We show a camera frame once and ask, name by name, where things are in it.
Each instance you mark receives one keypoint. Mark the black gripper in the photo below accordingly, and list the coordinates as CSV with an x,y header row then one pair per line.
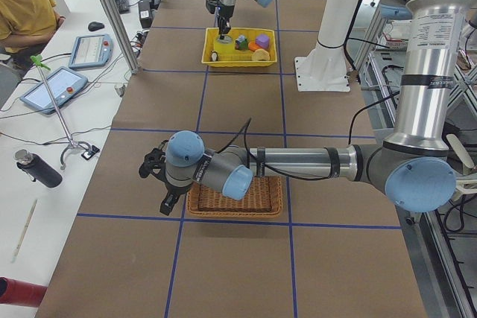
x,y
224,13
174,188

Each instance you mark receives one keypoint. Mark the yellow woven basket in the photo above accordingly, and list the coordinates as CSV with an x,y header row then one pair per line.
x,y
238,58

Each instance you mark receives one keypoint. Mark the brown wicker basket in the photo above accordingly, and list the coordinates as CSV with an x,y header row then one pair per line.
x,y
264,198

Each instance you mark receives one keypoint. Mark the small black labelled can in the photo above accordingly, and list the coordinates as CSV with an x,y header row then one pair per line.
x,y
241,43

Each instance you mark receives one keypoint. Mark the panda figurine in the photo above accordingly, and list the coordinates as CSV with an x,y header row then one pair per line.
x,y
215,56

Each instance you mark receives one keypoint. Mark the orange toy carrot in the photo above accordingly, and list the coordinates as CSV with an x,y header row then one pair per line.
x,y
252,46

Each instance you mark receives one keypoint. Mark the purple foam block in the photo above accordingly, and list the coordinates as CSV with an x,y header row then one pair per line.
x,y
263,41

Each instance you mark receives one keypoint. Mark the toy croissant bread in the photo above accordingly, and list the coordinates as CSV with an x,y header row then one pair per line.
x,y
260,55

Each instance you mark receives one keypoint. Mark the black computer mouse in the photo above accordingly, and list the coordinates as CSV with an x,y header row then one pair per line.
x,y
95,26

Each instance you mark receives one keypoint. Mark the wooden stick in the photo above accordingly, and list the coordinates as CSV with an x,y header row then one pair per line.
x,y
24,231

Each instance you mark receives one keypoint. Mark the far teach pendant tablet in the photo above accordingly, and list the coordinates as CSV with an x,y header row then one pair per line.
x,y
91,51

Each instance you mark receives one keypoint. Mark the teach pendant tablet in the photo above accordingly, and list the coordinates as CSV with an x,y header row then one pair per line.
x,y
91,51
64,84

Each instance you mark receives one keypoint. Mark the black water bottle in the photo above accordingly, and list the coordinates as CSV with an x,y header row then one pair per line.
x,y
37,168

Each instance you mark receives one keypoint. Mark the near teach pendant tablet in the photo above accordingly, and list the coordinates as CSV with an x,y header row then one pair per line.
x,y
64,84

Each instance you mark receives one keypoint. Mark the red cylinder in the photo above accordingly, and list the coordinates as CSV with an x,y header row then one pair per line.
x,y
26,294

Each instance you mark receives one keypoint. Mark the metal stand with green clip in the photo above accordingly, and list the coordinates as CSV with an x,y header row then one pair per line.
x,y
89,150

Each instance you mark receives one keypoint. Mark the person in yellow shirt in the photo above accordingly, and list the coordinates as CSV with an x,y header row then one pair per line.
x,y
28,24

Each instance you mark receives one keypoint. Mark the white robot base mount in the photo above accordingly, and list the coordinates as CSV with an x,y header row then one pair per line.
x,y
324,69

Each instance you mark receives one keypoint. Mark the aluminium frame post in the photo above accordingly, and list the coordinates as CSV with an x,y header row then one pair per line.
x,y
120,32

